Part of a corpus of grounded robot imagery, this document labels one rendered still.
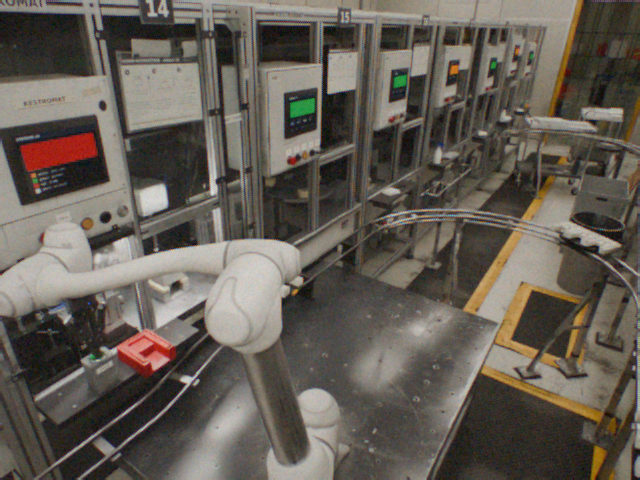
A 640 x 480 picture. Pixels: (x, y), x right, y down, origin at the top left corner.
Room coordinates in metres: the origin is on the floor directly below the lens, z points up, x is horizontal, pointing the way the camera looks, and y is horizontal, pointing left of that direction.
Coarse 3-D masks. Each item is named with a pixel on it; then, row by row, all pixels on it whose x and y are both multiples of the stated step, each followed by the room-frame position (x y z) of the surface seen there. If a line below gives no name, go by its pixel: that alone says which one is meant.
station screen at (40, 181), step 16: (80, 128) 1.19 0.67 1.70; (16, 144) 1.05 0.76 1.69; (96, 144) 1.22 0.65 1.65; (80, 160) 1.17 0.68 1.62; (96, 160) 1.21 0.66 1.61; (32, 176) 1.06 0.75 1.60; (48, 176) 1.09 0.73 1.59; (64, 176) 1.13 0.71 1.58; (80, 176) 1.16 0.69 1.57; (96, 176) 1.20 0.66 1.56; (32, 192) 1.05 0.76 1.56; (48, 192) 1.08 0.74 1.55
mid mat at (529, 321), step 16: (528, 288) 3.09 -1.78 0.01; (512, 304) 2.85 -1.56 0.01; (528, 304) 2.85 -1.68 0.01; (544, 304) 2.86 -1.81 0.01; (560, 304) 2.86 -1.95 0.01; (576, 304) 2.87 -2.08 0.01; (512, 320) 2.63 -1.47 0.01; (528, 320) 2.64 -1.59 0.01; (544, 320) 2.64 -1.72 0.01; (560, 320) 2.65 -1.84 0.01; (576, 320) 2.65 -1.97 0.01; (512, 336) 2.45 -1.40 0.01; (528, 336) 2.45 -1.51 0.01; (544, 336) 2.45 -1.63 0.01; (560, 336) 2.46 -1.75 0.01; (576, 336) 2.46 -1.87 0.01; (528, 352) 2.28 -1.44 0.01; (560, 352) 2.29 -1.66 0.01
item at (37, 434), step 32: (64, 0) 1.25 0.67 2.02; (160, 0) 1.49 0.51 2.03; (256, 224) 1.81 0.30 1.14; (0, 320) 0.94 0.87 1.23; (0, 352) 0.92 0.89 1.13; (192, 352) 1.63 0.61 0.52; (128, 384) 1.35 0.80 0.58; (32, 416) 0.93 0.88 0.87; (96, 416) 1.22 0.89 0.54; (32, 448) 0.91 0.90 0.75; (64, 448) 1.10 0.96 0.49; (96, 448) 1.19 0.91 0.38
